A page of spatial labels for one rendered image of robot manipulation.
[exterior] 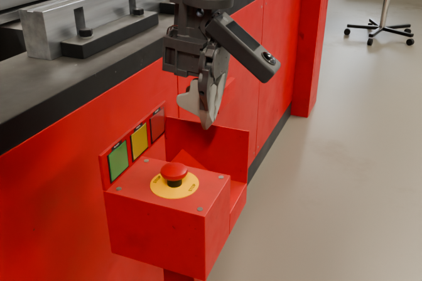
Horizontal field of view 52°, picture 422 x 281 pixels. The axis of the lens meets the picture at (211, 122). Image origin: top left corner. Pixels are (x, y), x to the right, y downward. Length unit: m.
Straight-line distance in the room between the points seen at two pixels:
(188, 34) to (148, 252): 0.33
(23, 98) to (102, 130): 0.18
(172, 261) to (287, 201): 1.30
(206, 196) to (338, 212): 1.33
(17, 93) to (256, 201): 1.33
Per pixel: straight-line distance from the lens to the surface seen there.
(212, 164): 0.79
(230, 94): 1.46
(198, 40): 0.63
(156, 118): 0.74
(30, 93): 0.77
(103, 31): 0.98
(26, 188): 0.75
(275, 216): 1.84
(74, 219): 0.87
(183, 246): 0.65
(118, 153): 0.66
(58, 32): 0.92
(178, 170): 0.63
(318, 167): 2.18
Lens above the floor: 1.16
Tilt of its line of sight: 27 degrees down
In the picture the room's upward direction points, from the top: straight up
